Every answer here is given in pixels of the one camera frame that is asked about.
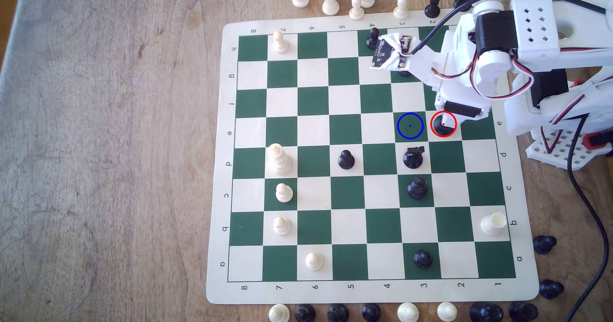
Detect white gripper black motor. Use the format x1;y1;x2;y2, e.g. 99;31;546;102
409;11;511;122

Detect green white chess mat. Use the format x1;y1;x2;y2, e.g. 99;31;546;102
206;10;540;306

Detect tall white chess piece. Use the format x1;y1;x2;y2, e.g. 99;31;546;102
266;143;294;176

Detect black knight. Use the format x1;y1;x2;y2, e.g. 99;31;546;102
403;146;426;170

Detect red black clamp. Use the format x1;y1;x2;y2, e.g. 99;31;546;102
582;131;613;151

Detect taped black camera board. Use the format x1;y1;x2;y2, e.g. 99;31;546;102
370;33;413;72

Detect red white black servo wires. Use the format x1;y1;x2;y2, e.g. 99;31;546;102
539;75;613;154
432;49;535;97

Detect white perforated base plate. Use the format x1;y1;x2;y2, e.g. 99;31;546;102
526;126;613;172

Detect black camera cable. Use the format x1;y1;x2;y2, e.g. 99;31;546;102
409;0;612;322

